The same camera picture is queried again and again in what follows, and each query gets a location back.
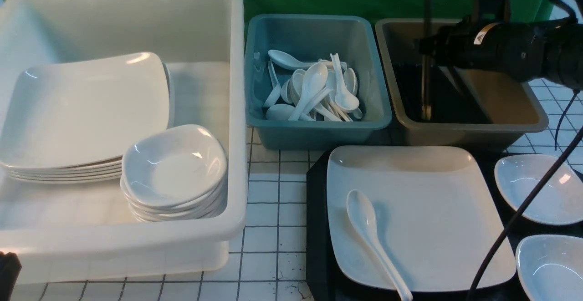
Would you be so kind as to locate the olive brown plastic bin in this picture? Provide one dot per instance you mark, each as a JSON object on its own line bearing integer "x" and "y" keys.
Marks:
{"x": 512, "y": 107}

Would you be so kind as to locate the white ceramic soup spoon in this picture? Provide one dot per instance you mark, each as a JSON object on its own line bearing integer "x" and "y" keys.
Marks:
{"x": 363, "y": 219}

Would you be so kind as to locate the white square rice plate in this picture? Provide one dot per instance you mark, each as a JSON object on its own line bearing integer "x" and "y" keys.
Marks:
{"x": 436, "y": 217}

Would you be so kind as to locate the stack of small white bowls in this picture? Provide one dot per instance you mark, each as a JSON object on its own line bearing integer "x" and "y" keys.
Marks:
{"x": 208, "y": 206}

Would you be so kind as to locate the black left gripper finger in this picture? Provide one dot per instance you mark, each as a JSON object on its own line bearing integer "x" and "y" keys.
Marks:
{"x": 10, "y": 268}

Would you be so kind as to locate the bottom white square plate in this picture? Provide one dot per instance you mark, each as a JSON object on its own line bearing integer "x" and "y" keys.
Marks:
{"x": 66, "y": 180}

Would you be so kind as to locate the top white square plate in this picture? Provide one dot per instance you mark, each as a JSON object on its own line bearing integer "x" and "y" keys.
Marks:
{"x": 64, "y": 115}

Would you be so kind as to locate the large white plastic bin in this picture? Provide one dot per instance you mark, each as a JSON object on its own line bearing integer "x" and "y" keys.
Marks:
{"x": 78, "y": 232}

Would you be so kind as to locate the teal plastic bin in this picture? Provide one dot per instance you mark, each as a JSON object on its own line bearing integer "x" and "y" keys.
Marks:
{"x": 310, "y": 38}

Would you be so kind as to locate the pile of black chopsticks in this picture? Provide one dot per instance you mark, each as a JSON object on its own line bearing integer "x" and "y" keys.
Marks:
{"x": 448, "y": 105}

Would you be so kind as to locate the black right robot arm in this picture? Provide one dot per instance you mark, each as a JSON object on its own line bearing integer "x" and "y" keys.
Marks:
{"x": 552, "y": 49}

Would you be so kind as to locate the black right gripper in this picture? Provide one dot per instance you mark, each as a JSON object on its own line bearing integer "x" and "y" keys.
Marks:
{"x": 451, "y": 45}

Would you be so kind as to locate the pile of white spoons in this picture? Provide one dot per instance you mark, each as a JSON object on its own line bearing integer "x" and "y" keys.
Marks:
{"x": 311, "y": 91}

